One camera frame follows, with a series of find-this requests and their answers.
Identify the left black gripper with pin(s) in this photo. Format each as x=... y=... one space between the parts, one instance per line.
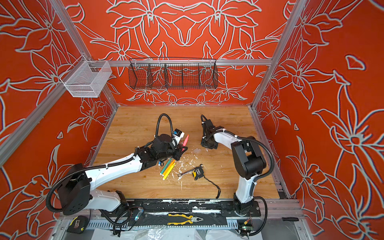
x=179 y=151

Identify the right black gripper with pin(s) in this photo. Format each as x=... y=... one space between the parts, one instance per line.
x=203 y=144

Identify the pink marker pen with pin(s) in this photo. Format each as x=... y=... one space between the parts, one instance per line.
x=185 y=143

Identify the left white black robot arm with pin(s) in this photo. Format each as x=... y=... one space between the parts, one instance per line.
x=78 y=189

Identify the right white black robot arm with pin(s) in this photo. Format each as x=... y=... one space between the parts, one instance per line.
x=253 y=161

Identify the orange marker pen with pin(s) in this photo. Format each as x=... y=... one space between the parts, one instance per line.
x=169 y=168

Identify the green marker pen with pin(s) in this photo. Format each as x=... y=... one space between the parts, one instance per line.
x=165 y=167

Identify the silver wrench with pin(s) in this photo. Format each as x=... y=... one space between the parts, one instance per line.
x=189 y=171

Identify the yellow black tape measure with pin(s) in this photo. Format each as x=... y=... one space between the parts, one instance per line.
x=198 y=173

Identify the black tape measure on ledge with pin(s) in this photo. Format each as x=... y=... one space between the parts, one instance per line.
x=78 y=225

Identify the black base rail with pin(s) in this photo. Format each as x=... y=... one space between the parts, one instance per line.
x=225 y=208

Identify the black wire basket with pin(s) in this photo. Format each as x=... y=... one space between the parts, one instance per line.
x=173 y=74

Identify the yellow handled pliers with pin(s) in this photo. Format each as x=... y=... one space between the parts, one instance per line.
x=187 y=219

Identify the white wire basket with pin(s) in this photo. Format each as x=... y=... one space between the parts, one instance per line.
x=86 y=79

